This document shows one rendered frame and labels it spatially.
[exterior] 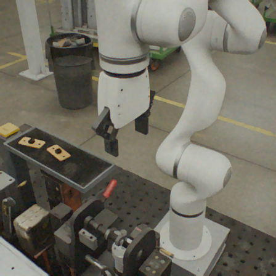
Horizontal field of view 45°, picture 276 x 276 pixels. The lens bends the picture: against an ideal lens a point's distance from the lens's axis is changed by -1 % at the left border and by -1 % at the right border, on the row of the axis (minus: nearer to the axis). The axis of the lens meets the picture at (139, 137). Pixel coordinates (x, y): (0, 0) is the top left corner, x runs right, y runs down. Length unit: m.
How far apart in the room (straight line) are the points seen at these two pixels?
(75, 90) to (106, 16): 3.10
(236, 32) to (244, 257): 0.87
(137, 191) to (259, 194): 1.36
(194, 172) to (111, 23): 0.57
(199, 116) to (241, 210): 1.70
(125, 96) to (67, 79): 2.99
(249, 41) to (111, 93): 0.44
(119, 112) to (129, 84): 0.05
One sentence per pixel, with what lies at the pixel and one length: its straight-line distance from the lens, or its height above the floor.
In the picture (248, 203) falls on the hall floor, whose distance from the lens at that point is 2.65.
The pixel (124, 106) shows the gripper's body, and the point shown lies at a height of 1.51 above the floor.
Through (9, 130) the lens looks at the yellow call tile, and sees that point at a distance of 1.25.
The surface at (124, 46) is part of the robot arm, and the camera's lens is 0.53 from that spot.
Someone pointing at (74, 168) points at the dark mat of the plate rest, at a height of 1.16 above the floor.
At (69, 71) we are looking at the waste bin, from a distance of 3.51.
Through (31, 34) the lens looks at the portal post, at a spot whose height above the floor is 0.55.
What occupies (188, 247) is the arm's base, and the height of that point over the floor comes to 0.82.
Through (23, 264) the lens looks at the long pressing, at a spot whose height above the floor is 1.00.
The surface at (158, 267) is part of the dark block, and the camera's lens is 0.82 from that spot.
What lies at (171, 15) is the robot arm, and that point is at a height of 1.68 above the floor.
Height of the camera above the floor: 1.79
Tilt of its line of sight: 34 degrees down
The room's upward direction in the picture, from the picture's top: straight up
